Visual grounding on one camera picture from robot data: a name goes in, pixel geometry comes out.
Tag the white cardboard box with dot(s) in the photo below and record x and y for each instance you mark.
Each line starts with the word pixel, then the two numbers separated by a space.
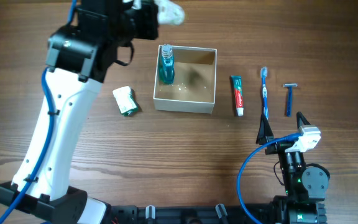
pixel 194 87

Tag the blue toothbrush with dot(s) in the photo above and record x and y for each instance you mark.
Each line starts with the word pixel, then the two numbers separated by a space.
pixel 263 75

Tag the blue disposable razor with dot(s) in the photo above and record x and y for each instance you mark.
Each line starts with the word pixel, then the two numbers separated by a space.
pixel 290 87

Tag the green white soap packet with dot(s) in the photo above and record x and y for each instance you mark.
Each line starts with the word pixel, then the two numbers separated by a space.
pixel 125 101

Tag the teal mouthwash bottle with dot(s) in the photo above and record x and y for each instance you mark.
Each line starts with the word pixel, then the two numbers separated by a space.
pixel 166 64

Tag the colgate toothpaste tube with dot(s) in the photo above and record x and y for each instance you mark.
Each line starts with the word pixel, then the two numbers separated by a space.
pixel 237 87

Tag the black mounting rail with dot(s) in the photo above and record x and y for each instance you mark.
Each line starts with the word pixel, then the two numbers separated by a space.
pixel 197 215

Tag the white floral lotion tube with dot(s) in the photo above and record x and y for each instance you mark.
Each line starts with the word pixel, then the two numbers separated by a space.
pixel 169 13

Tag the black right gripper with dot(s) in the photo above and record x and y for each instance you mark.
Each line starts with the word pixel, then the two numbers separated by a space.
pixel 265 134

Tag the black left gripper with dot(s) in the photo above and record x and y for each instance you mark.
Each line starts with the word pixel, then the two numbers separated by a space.
pixel 152 25

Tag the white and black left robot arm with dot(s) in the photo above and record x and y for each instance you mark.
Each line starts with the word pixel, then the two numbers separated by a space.
pixel 77 62

